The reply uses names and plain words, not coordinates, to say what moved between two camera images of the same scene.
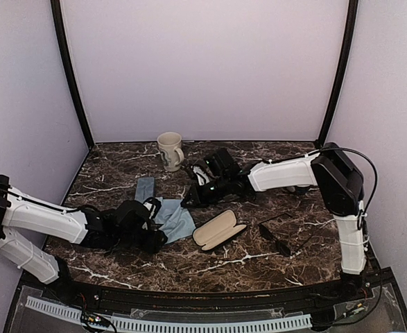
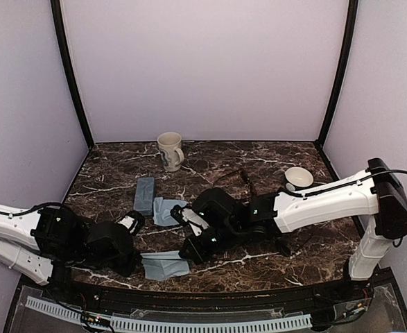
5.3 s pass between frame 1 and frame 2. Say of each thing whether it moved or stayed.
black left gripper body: moved
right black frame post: stayed
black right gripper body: moved
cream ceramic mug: stayed
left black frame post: stayed
